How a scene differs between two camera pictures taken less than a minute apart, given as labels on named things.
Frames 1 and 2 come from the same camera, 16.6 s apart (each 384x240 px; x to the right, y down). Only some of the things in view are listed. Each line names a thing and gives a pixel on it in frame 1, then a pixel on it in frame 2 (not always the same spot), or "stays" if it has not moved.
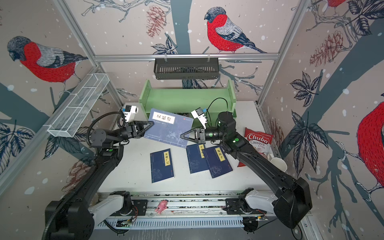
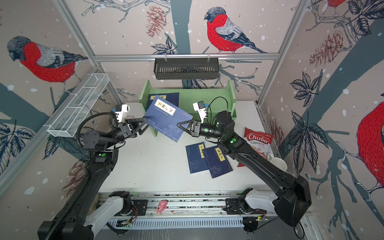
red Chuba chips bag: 261,141 stays
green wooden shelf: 182,102 stays
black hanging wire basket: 186,69 stays
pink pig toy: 161,206 stays
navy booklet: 217,161 stays
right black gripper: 201,136 to 197,125
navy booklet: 168,128 to 172,98
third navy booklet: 196,157 stays
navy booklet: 161,166 to 164,117
